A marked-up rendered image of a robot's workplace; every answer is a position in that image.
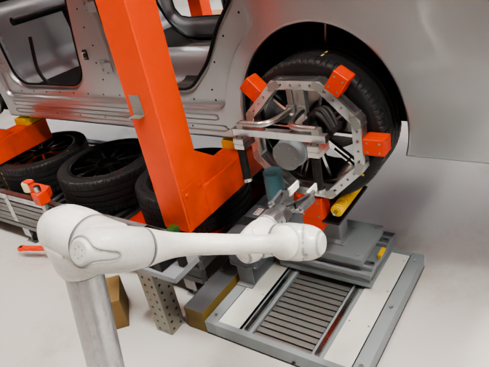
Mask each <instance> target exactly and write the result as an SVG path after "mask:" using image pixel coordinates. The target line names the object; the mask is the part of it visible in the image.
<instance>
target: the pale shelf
mask: <svg viewBox="0 0 489 367"><path fill-rule="evenodd" d="M186 259H187V262H188V266H187V267H186V268H185V269H183V268H180V267H179V264H178V260H176V261H175V262H174V263H173V264H171V265H170V266H169V267H168V268H166V269H165V270H164V271H163V272H159V271H157V270H155V269H152V268H149V267H146V268H142V269H137V270H135V271H137V272H141V273H143V274H147V275H150V276H153V277H157V278H159V279H162V280H166V281H168V282H171V283H174V284H177V283H178V282H179V281H180V280H181V279H182V278H183V277H184V276H185V275H186V274H187V273H188V272H189V271H190V270H191V269H192V268H193V267H194V266H195V265H196V264H197V263H198V262H199V256H187V257H186Z"/></svg>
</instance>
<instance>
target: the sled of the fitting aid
mask: <svg viewBox="0 0 489 367"><path fill-rule="evenodd" d="M395 246H396V233H393V232H385V231H383V234H382V236H381V238H380V239H379V241H378V242H377V244H376V245H375V247H374V249H373V250H372V252H371V254H370V255H369V256H368V258H367V260H366V262H365V263H364V265H363V266H362V267H357V266H354V265H350V264H345V263H341V262H338V261H333V260H329V259H324V258H320V257H319V258H317V259H314V260H310V261H286V260H279V261H280V265H282V266H286V267H290V268H293V269H299V270H302V271H305V272H310V273H313V274H316V275H321V276H325V277H330V278H333V279H336V280H341V281H344V282H348V283H353V284H356V285H361V286H364V287H367V288H372V287H373V284H374V282H375V281H376V279H377V277H378V276H379V274H380V272H381V270H382V269H383V267H384V265H385V263H386V262H387V260H388V258H389V257H390V255H391V253H392V251H393V250H394V248H395Z"/></svg>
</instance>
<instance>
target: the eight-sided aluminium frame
mask: <svg viewBox="0 0 489 367"><path fill-rule="evenodd" d="M327 81H328V78H327V77H326V76H284V75H282V76H276V77H274V78H273V79H272V80H270V81H269V83H268V84H267V85H266V87H265V88H264V89H263V91H262V92H261V94H260V95H259V96H258V98H257V99H256V100H255V102H254V103H253V104H252V105H251V107H250V108H249V109H248V110H247V113H246V120H247V121H254V122H259V121H262V119H261V112H262V110H263V109H264V107H265V106H266V104H267V103H268V102H269V101H270V100H271V98H272V97H273V96H274V94H275V93H276V91H277V90H286V89H289V90H310V91H317V92H318V93H319V94H320V95H321V96H322V97H323V98H324V99H325V100H326V101H327V102H328V103H329V104H330V105H331V106H332V107H333V108H334V109H335V110H336V111H337V112H339V113H340V114H341V115H342V116H343V117H344V118H345V119H346V120H347V121H348V122H349V123H350V124H351V132H352V140H353V150H354V166H353V168H352V169H350V170H349V171H348V172H347V173H346V174H345V175H343V176H342V177H341V178H340V179H339V180H338V181H336V182H335V183H334V184H331V183H324V186H325V193H323V194H315V195H314V196H316V197H325V198H326V199H327V198H330V199H333V198H334V197H336V196H337V195H338V194H339V193H340V192H341V191H343V190H344V189H345V188H346V187H347V186H348V185H349V184H350V183H352V182H353V181H354V180H355V179H356V178H358V177H359V176H361V175H362V174H363V173H364V172H365V171H366V169H367V168H368V166H369V165H370V162H369V160H370V159H369V155H364V154H363V147H362V139H363V138H364V137H365V136H366V135H367V120H366V115H365V114H364V113H363V112H362V110H360V109H359V108H358V107H357V106H356V105H355V104H354V103H352V102H351V101H350V100H349V99H348V98H347V97H346V96H345V95H344V94H342V95H341V96H340V97H339V98H337V97H335V96H334V95H333V94H331V93H330V92H328V91H327V90H326V89H325V85H326V83H327ZM341 107H342V108H341ZM349 115H350V116H349ZM252 148H253V155H254V158H255V159H256V160H257V162H258V163H260V164H261V165H262V166H263V167H264V168H265V169H266V168H268V167H272V166H277V167H279V166H278V164H277V163H276V162H275V160H274V158H273V156H272V155H271V154H270V153H269V152H268V150H267V148H266V140H265V138H256V137H255V142H254V143H253V144H252ZM282 174H283V177H284V181H285V188H288V187H289V186H292V185H293V184H294V183H295V182H296V181H297V180H298V182H299V188H298V189H297V190H296V191H295V192H297V193H299V194H306V192H307V191H308V190H309V189H310V188H311V187H312V186H313V184H314V181H307V180H301V179H297V178H295V177H294V176H293V175H292V174H291V173H290V172H289V171H288V170H285V169H283V168H282Z"/></svg>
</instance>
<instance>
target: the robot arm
mask: <svg viewBox="0 0 489 367"><path fill-rule="evenodd" d="M298 188H299V182H298V180H297V181H296V182H295V183H294V184H293V185H292V186H289V187H288V188H284V191H282V190H279V191H278V193H277V194H276V195H275V197H274V198H273V200H272V201H270V202H268V204H269V209H267V210H265V211H264V212H263V213H262V214H261V215H260V216H259V217H258V218H257V219H256V220H254V221H252V222H251V223H250V224H248V225H247V226H246V227H245V228H244V229H243V230H242V232H241V233H240V234H216V233H180V232H166V231H162V230H157V229H151V228H147V227H139V226H127V225H126V224H124V223H122V222H119V221H115V220H113V219H112V218H109V217H106V216H104V215H102V214H101V213H99V212H97V211H95V210H92V209H90V208H86V207H83V206H81V205H72V204H64V205H61V206H57V207H55V208H52V209H50V210H48V211H47V212H45V213H44V214H43V215H42V216H41V217H40V219H39V221H38V224H37V228H36V231H37V236H38V239H39V242H40V244H41V246H42V247H43V248H44V251H45V252H46V254H47V256H48V257H49V259H50V261H51V263H52V265H53V267H54V268H55V271H56V272H57V274H58V275H59V276H60V277H61V278H63V279H64V280H65V284H66V288H67V291H68V296H69V299H70V303H71V308H72V311H73V316H74V319H75V322H76V327H77V331H78V334H79V339H80V342H81V347H82V350H83V353H84V359H85V362H86V365H87V367H125V365H124V359H123V355H122V349H121V346H120V342H119V336H118V333H117V329H116V323H115V319H114V313H113V310H112V306H111V300H110V296H109V292H108V286H107V282H106V276H105V274H115V273H123V272H132V271H135V270H137V269H142V268H146V267H150V266H152V265H155V264H158V263H160V262H163V261H166V260H169V259H173V258H177V257H182V256H209V255H235V254H236V256H237V258H238V259H239V260H240V261H242V262H243V263H245V264H251V263H254V262H256V261H259V260H260V259H264V258H267V257H271V256H275V257H277V258H278V259H280V260H286V261H310V260H314V259H317V258H319V257H321V256H322V254H323V253H324V252H325V249H326V246H327V240H326V236H325V234H324V233H323V231H322V230H321V229H319V228H317V227H315V226H312V225H309V224H298V223H288V221H289V220H290V218H291V216H292V215H294V214H295V213H300V215H301V216H302V215H303V213H304V211H305V210H306V209H308V208H309V207H310V206H311V205H312V204H313V203H314V202H315V197H314V195H315V192H316V191H317V183H314V184H313V186H312V187H311V188H310V189H309V190H308V191H307V192H306V195H304V196H302V197H301V198H299V199H297V200H296V201H295V200H293V201H292V202H287V198H288V195H289V196H291V195H292V194H293V193H294V192H295V191H296V190H297V189H298ZM280 200H281V201H280ZM279 201H280V203H279Z"/></svg>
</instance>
